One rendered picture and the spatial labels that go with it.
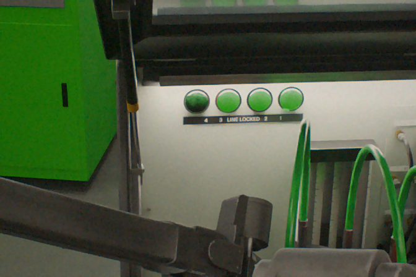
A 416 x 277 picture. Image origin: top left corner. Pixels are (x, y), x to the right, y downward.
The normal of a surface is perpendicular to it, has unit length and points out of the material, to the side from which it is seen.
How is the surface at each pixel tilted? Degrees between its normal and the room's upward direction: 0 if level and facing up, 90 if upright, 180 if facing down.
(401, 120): 90
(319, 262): 28
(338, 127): 90
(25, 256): 0
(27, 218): 61
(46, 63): 90
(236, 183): 90
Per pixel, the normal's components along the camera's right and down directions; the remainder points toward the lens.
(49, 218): 0.61, -0.18
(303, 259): -0.36, -0.78
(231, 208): -0.76, -0.43
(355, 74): 0.09, 0.41
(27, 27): -0.12, 0.40
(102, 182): 0.00, -0.91
